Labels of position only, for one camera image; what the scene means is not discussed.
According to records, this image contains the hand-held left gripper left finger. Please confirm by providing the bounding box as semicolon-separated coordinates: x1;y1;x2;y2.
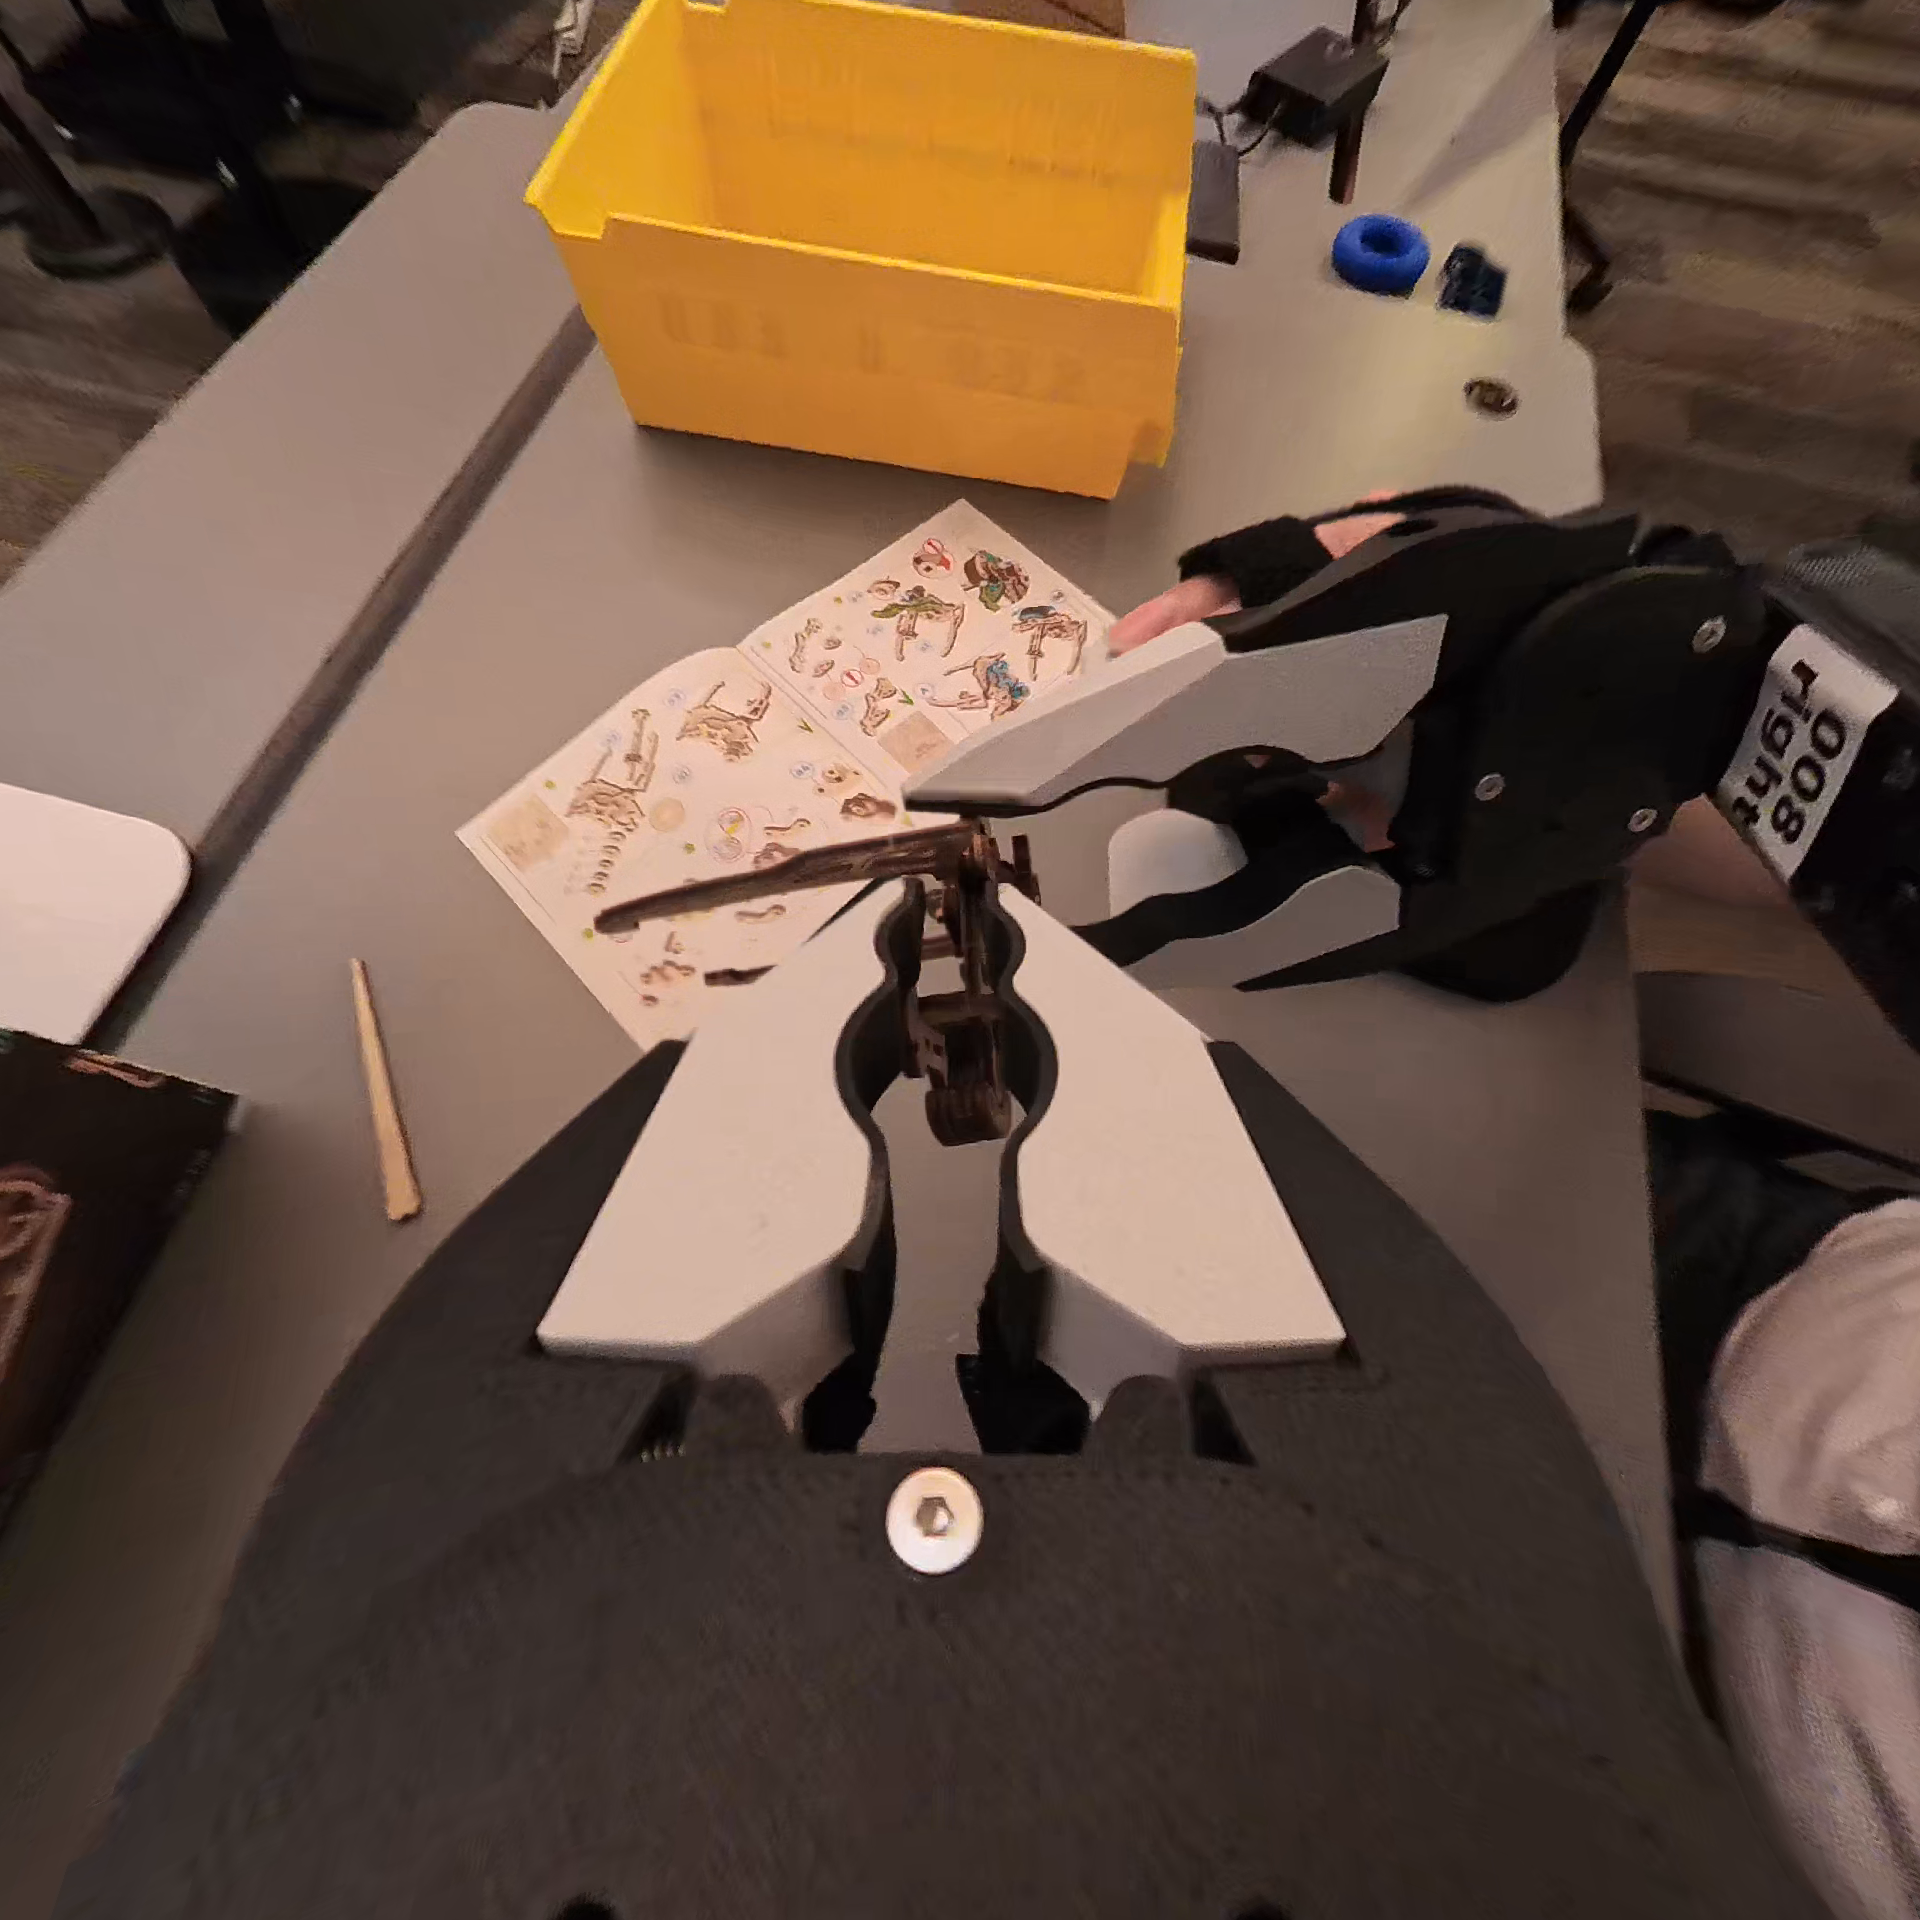
536;877;924;1455

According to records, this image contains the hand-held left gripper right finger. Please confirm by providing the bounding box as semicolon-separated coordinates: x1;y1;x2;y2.
958;877;1352;1455

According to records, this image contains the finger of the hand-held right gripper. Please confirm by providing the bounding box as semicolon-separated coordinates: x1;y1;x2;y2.
900;612;1452;824
1078;816;1420;994

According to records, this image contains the brown wooden mechanical model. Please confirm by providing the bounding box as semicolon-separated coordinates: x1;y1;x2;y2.
592;816;1044;1149

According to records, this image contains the black model kit box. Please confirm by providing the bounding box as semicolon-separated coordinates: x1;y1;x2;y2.
0;1026;240;1525

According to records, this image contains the person's right hand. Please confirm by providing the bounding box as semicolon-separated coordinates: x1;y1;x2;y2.
1111;508;1420;867

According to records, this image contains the thin wooden stick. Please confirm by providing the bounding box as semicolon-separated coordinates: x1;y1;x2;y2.
351;957;425;1226

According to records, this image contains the illustrated assembly leaflet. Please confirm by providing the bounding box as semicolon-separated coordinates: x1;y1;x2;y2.
458;499;1121;1052

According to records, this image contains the yellow plastic bin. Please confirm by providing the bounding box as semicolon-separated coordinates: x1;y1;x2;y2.
526;0;1200;501

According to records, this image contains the white board stand base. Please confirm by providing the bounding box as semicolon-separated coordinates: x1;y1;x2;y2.
0;779;195;1049

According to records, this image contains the blue ring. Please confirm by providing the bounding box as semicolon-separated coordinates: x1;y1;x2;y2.
1331;216;1432;291

